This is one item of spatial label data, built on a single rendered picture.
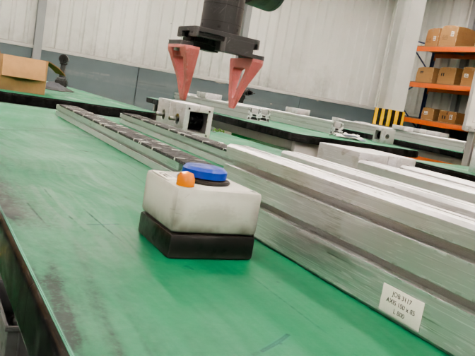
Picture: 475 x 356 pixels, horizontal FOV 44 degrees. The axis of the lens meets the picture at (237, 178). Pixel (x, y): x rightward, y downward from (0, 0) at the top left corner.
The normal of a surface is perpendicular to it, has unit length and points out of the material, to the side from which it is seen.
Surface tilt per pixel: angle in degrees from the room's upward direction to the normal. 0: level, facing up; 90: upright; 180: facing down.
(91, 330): 0
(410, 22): 90
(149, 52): 90
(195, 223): 90
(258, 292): 0
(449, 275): 90
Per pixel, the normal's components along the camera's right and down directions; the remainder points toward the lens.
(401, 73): 0.47, 0.20
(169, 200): -0.88, -0.08
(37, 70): 0.47, -0.17
